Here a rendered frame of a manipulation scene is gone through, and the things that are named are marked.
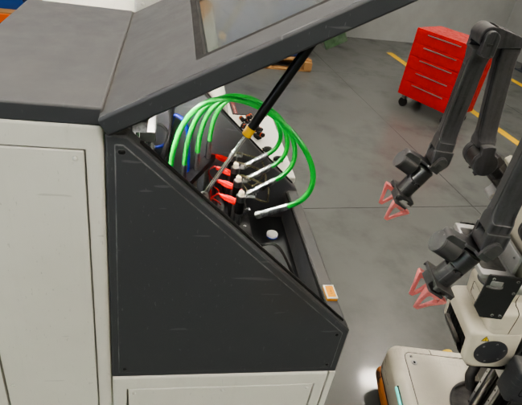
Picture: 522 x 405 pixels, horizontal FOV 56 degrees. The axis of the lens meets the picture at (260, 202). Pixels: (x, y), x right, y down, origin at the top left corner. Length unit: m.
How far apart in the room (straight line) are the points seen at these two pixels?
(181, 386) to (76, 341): 0.30
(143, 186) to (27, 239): 0.25
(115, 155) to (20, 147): 0.16
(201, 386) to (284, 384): 0.22
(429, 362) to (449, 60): 3.76
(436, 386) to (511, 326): 0.60
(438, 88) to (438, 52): 0.36
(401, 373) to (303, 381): 0.85
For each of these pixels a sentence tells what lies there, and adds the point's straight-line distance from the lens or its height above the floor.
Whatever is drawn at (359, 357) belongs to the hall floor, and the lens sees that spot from 2.55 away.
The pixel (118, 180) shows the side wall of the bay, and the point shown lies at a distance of 0.93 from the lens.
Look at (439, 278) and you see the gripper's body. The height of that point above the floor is 1.09.
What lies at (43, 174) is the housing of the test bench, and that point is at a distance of 0.95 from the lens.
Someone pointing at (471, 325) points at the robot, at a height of 0.80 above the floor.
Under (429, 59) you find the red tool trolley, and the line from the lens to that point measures 5.60.
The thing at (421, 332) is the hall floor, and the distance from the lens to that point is 2.81.
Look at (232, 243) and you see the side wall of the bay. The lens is 1.02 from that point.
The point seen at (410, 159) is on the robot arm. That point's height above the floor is 1.20.
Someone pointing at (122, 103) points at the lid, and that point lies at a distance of 0.86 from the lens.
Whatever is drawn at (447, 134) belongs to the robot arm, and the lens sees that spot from 1.59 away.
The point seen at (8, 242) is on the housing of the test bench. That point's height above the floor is 1.21.
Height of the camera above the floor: 1.84
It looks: 33 degrees down
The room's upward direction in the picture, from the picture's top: 10 degrees clockwise
